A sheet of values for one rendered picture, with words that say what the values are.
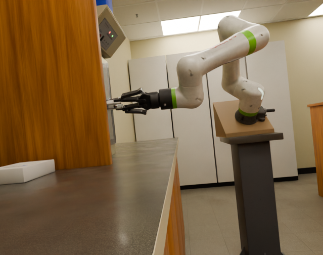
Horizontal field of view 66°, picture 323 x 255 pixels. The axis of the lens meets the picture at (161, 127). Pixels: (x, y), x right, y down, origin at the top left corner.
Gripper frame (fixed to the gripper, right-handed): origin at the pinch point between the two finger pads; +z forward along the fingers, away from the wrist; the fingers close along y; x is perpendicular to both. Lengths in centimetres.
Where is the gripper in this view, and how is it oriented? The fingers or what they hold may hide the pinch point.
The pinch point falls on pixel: (114, 104)
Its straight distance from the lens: 114.7
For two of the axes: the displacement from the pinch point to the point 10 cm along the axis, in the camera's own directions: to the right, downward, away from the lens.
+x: 0.0, 6.0, -8.0
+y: -1.2, -7.9, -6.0
